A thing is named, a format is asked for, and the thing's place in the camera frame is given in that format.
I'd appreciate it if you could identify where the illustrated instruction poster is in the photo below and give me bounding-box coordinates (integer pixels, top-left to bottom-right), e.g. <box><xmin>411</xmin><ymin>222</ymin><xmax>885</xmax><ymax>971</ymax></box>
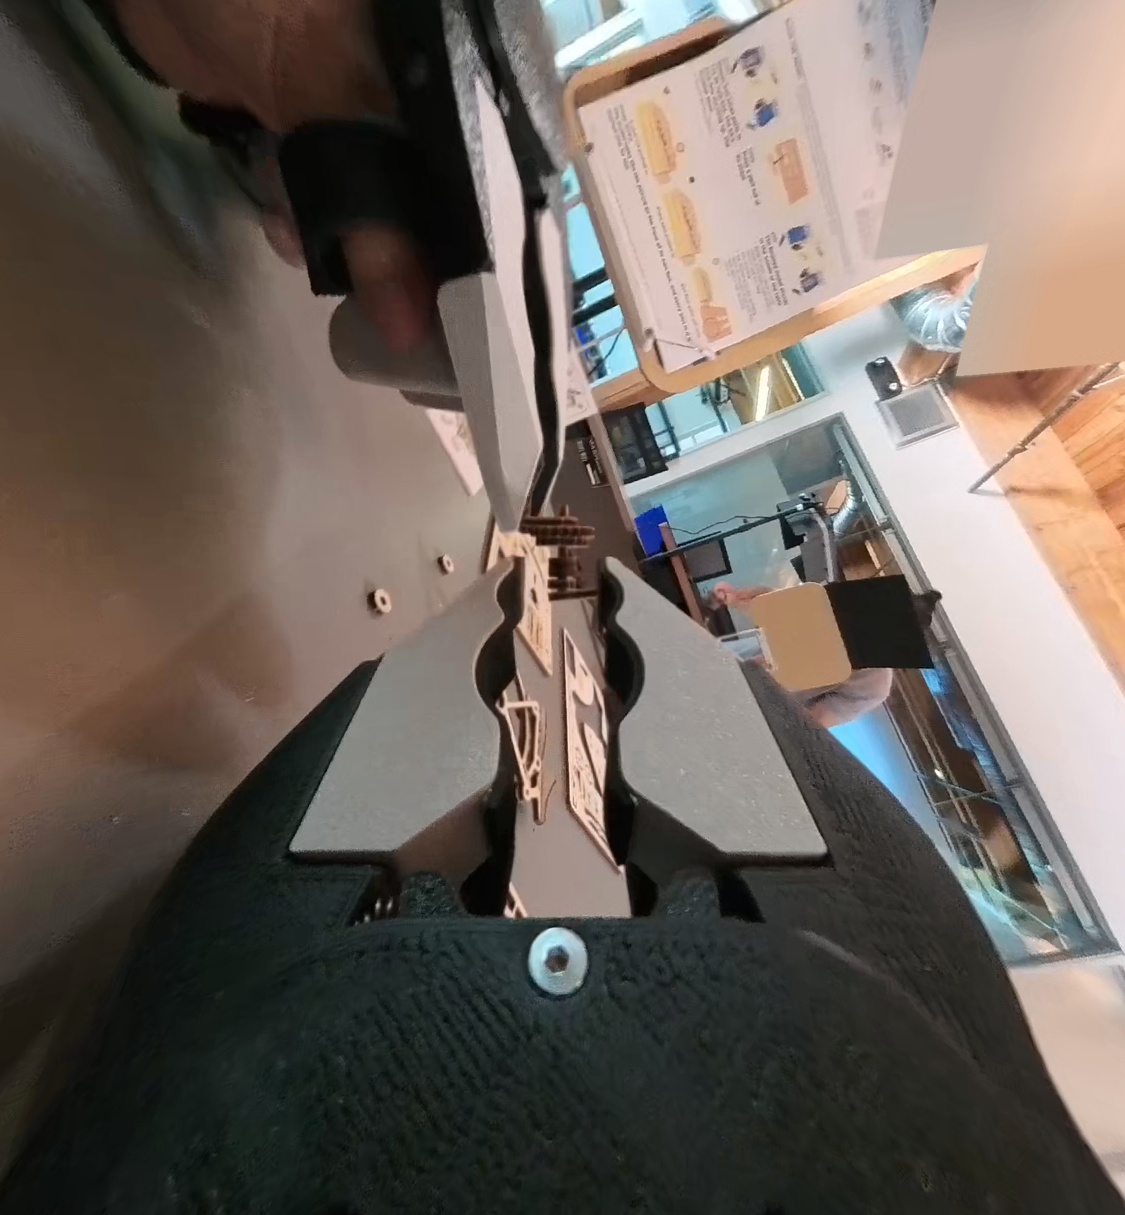
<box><xmin>577</xmin><ymin>0</ymin><xmax>909</xmax><ymax>374</ymax></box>

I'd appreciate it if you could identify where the black shelf rack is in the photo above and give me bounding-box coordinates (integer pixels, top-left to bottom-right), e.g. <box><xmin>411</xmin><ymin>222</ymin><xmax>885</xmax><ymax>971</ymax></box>
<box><xmin>609</xmin><ymin>401</ymin><xmax>669</xmax><ymax>486</ymax></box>

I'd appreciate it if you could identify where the small flat wooden piece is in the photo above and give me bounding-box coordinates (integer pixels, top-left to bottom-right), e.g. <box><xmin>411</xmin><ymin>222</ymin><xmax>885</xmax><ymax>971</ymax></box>
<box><xmin>479</xmin><ymin>527</ymin><xmax>537</xmax><ymax>591</ymax></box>

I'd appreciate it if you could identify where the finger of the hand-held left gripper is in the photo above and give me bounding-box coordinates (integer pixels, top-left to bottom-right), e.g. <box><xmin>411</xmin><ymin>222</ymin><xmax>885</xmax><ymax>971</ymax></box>
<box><xmin>433</xmin><ymin>73</ymin><xmax>549</xmax><ymax>532</ymax></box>
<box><xmin>531</xmin><ymin>206</ymin><xmax>577</xmax><ymax>508</ymax></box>

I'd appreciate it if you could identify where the large slotted wooden parts sheet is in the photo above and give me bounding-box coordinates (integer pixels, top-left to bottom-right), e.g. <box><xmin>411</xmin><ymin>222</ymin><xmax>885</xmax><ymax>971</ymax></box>
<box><xmin>513</xmin><ymin>560</ymin><xmax>557</xmax><ymax>676</ymax></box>

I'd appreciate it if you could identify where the wooden model frame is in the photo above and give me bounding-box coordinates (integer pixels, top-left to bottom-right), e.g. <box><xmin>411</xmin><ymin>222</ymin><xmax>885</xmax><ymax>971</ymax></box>
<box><xmin>496</xmin><ymin>663</ymin><xmax>557</xmax><ymax>829</ymax></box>

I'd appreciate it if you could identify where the curved-cutout wooden parts sheet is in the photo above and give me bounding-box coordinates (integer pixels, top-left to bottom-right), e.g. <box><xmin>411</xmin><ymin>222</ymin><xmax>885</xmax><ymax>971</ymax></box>
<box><xmin>561</xmin><ymin>626</ymin><xmax>623</xmax><ymax>871</ymax></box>

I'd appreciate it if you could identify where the small wooden gear assembly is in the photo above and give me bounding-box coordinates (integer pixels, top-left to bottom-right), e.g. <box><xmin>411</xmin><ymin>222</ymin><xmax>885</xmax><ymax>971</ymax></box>
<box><xmin>520</xmin><ymin>505</ymin><xmax>599</xmax><ymax>600</ymax></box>

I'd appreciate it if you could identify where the instruction sheet on wooden board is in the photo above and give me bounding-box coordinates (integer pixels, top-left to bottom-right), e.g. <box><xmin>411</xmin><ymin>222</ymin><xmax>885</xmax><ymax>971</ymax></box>
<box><xmin>561</xmin><ymin>16</ymin><xmax>990</xmax><ymax>410</ymax></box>

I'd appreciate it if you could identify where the white wall vent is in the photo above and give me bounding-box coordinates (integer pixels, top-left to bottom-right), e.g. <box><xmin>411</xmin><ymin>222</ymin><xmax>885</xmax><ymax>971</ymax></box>
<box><xmin>878</xmin><ymin>387</ymin><xmax>961</xmax><ymax>449</ymax></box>

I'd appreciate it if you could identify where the white instruction booklet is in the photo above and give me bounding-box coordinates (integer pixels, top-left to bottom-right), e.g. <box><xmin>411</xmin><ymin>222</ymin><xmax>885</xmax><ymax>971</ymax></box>
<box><xmin>422</xmin><ymin>405</ymin><xmax>485</xmax><ymax>497</ymax></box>

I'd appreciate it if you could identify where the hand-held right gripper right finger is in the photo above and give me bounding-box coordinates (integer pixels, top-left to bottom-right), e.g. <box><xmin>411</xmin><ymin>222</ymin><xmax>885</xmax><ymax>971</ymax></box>
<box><xmin>599</xmin><ymin>556</ymin><xmax>832</xmax><ymax>866</ymax></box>

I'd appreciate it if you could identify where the person's left hand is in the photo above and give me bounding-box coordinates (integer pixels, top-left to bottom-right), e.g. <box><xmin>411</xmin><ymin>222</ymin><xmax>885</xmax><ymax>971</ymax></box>
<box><xmin>111</xmin><ymin>0</ymin><xmax>450</xmax><ymax>351</ymax></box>

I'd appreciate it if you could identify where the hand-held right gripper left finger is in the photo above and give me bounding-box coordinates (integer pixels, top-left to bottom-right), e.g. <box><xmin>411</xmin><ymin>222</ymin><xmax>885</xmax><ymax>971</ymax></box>
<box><xmin>288</xmin><ymin>558</ymin><xmax>518</xmax><ymax>866</ymax></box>

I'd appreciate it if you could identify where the silver air duct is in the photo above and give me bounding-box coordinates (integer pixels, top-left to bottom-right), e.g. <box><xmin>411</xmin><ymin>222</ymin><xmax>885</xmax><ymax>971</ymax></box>
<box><xmin>887</xmin><ymin>281</ymin><xmax>979</xmax><ymax>353</ymax></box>

